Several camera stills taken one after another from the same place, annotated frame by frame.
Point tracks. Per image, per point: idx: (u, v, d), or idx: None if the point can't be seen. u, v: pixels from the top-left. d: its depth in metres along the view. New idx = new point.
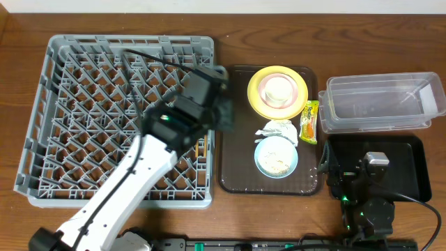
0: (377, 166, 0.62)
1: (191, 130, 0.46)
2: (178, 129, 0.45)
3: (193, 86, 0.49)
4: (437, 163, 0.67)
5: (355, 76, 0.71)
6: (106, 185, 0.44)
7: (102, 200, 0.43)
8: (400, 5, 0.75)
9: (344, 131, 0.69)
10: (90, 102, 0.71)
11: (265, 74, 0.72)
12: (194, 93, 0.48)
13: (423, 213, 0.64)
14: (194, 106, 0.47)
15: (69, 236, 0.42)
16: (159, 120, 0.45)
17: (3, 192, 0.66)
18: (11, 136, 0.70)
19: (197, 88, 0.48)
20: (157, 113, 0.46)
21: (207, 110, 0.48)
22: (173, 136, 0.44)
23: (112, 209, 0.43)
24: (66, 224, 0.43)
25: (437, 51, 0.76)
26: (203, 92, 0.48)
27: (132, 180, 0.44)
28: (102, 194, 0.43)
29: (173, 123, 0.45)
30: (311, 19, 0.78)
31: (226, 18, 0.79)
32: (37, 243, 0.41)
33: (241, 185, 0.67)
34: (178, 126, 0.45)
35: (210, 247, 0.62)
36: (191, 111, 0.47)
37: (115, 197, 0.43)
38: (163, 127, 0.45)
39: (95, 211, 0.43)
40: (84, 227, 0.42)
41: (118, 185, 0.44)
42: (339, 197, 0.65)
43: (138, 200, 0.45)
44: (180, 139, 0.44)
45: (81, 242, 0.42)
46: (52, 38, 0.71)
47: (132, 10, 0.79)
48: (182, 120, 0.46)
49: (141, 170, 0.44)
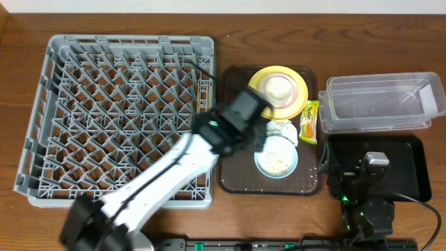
0: (378, 166, 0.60)
1: (234, 141, 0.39)
2: (220, 140, 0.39)
3: (245, 99, 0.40)
4: (437, 163, 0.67)
5: (355, 76, 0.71)
6: (151, 168, 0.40)
7: (144, 183, 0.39)
8: (400, 5, 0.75)
9: (345, 130, 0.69)
10: (90, 102, 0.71)
11: (265, 74, 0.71)
12: (245, 107, 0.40)
13: (423, 213, 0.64)
14: (238, 119, 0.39)
15: (110, 206, 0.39)
16: (206, 125, 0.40)
17: (3, 192, 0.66)
18: (11, 136, 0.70)
19: (247, 102, 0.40)
20: (205, 116, 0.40)
21: (252, 127, 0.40)
22: (217, 142, 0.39)
23: (155, 192, 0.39)
24: (109, 194, 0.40)
25: (437, 51, 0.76)
26: (254, 107, 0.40)
27: (176, 171, 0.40)
28: (145, 178, 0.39)
29: (219, 131, 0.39)
30: (311, 19, 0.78)
31: (226, 18, 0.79)
32: (80, 208, 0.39)
33: (241, 185, 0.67)
34: (223, 134, 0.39)
35: (210, 247, 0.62)
36: (237, 126, 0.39)
37: (156, 184, 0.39)
38: (208, 133, 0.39)
39: (135, 192, 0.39)
40: (125, 202, 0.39)
41: (162, 172, 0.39)
42: (339, 197, 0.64)
43: (178, 188, 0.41)
44: (221, 148, 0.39)
45: (120, 215, 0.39)
46: (52, 38, 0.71)
47: (132, 10, 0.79)
48: (226, 131, 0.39)
49: (186, 164, 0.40)
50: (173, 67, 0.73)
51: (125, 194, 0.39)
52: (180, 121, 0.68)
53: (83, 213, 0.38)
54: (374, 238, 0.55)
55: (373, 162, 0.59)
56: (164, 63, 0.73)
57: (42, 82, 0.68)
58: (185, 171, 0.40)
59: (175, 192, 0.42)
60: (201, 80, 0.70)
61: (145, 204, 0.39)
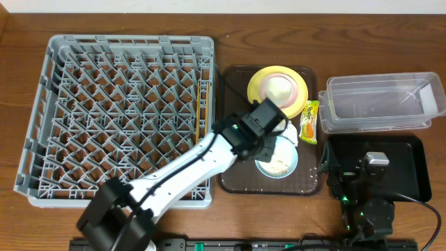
0: (377, 166, 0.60)
1: (251, 146, 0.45)
2: (240, 142, 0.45)
3: (263, 110, 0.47)
4: (437, 163, 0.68)
5: (355, 76, 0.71)
6: (177, 160, 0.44)
7: (169, 173, 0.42)
8: (400, 5, 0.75)
9: (344, 131, 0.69)
10: (90, 102, 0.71)
11: (265, 74, 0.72)
12: (264, 116, 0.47)
13: (423, 213, 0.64)
14: (256, 127, 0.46)
15: (137, 192, 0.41)
16: (230, 127, 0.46)
17: (3, 192, 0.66)
18: (12, 136, 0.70)
19: (266, 112, 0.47)
20: (228, 120, 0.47)
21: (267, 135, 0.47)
22: (236, 143, 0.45)
23: (178, 183, 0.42)
24: (138, 180, 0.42)
25: (437, 51, 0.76)
26: (270, 118, 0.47)
27: (198, 166, 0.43)
28: (169, 169, 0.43)
29: (240, 133, 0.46)
30: (311, 19, 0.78)
31: (226, 17, 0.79)
32: (109, 189, 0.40)
33: (241, 185, 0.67)
34: (243, 137, 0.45)
35: (210, 247, 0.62)
36: (255, 132, 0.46)
37: (180, 176, 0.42)
38: (231, 134, 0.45)
39: (160, 181, 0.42)
40: (152, 188, 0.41)
41: (185, 165, 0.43)
42: (339, 197, 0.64)
43: (196, 185, 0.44)
44: (240, 150, 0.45)
45: (146, 201, 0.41)
46: (52, 38, 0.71)
47: (131, 10, 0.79)
48: (246, 135, 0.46)
49: (208, 160, 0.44)
50: (173, 67, 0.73)
51: (150, 183, 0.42)
52: (180, 121, 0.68)
53: (111, 194, 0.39)
54: (374, 238, 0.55)
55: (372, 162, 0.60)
56: (164, 63, 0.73)
57: (42, 82, 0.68)
58: (206, 167, 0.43)
59: (194, 187, 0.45)
60: (201, 80, 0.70)
61: (170, 194, 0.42)
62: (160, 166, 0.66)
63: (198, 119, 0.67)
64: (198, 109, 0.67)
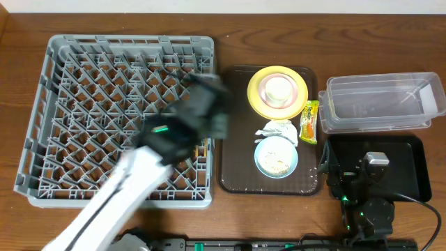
0: (377, 166, 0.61)
1: (189, 141, 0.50)
2: (178, 137, 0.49)
3: (194, 100, 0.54)
4: (437, 163, 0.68)
5: (354, 76, 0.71)
6: (94, 200, 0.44)
7: (93, 214, 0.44)
8: (400, 5, 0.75)
9: (344, 130, 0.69)
10: (90, 102, 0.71)
11: (265, 74, 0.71)
12: (199, 104, 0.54)
13: (423, 213, 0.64)
14: (191, 118, 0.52)
15: (60, 247, 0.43)
16: (149, 130, 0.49)
17: (3, 192, 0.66)
18: (11, 136, 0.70)
19: (201, 98, 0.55)
20: (151, 128, 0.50)
21: (206, 120, 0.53)
22: (168, 148, 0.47)
23: (106, 219, 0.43)
24: (60, 235, 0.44)
25: (437, 51, 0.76)
26: (205, 103, 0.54)
27: (122, 194, 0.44)
28: (93, 207, 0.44)
29: (172, 134, 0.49)
30: (311, 19, 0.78)
31: (226, 18, 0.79)
32: None
33: (241, 185, 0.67)
34: (173, 141, 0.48)
35: (210, 247, 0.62)
36: (189, 120, 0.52)
37: (108, 207, 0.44)
38: (162, 136, 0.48)
39: (81, 229, 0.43)
40: (77, 235, 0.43)
41: (108, 199, 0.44)
42: (339, 197, 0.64)
43: (129, 214, 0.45)
44: (174, 151, 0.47)
45: (77, 247, 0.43)
46: (52, 38, 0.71)
47: (132, 10, 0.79)
48: (177, 132, 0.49)
49: (125, 189, 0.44)
50: (173, 67, 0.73)
51: (77, 227, 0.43)
52: None
53: None
54: (374, 238, 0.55)
55: (372, 162, 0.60)
56: (164, 63, 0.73)
57: (42, 82, 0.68)
58: (131, 190, 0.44)
59: (132, 213, 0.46)
60: (201, 80, 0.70)
61: (98, 231, 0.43)
62: None
63: None
64: None
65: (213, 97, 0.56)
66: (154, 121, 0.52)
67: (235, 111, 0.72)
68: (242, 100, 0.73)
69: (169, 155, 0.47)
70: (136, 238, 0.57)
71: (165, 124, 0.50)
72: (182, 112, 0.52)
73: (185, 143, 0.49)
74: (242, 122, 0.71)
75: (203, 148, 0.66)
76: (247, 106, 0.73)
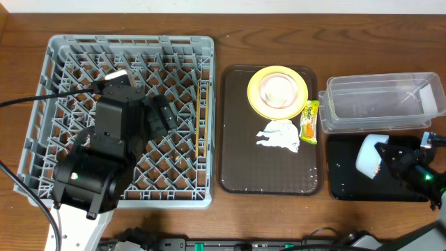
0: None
1: (120, 169, 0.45)
2: (102, 173, 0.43)
3: (108, 121, 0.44)
4: (437, 163, 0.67)
5: (354, 76, 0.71)
6: None
7: None
8: (399, 5, 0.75)
9: (345, 131, 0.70)
10: (90, 102, 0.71)
11: (265, 74, 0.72)
12: (114, 127, 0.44)
13: (424, 212, 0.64)
14: (114, 143, 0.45)
15: None
16: (69, 179, 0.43)
17: (3, 192, 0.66)
18: (11, 135, 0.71)
19: (110, 119, 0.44)
20: (67, 172, 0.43)
21: (129, 141, 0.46)
22: (97, 187, 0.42)
23: None
24: None
25: (435, 51, 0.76)
26: (122, 121, 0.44)
27: (70, 244, 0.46)
28: None
29: (95, 173, 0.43)
30: (311, 19, 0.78)
31: (227, 17, 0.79)
32: None
33: (241, 185, 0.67)
34: (100, 177, 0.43)
35: (210, 247, 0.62)
36: (114, 150, 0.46)
37: None
38: (84, 181, 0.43)
39: None
40: None
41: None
42: (339, 197, 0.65)
43: (93, 242, 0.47)
44: (104, 188, 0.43)
45: None
46: (52, 38, 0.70)
47: (131, 10, 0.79)
48: (102, 169, 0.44)
49: (72, 236, 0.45)
50: (173, 67, 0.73)
51: None
52: (180, 121, 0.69)
53: None
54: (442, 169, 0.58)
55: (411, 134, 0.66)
56: (164, 63, 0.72)
57: (42, 82, 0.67)
58: (76, 240, 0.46)
59: (97, 238, 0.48)
60: (201, 80, 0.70)
61: None
62: (160, 166, 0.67)
63: (198, 118, 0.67)
64: (198, 108, 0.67)
65: (125, 111, 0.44)
66: (67, 159, 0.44)
67: (235, 110, 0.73)
68: (242, 99, 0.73)
69: (100, 195, 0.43)
70: (131, 242, 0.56)
71: (81, 166, 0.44)
72: (98, 141, 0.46)
73: (113, 178, 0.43)
74: (242, 121, 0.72)
75: (203, 148, 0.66)
76: (247, 105, 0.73)
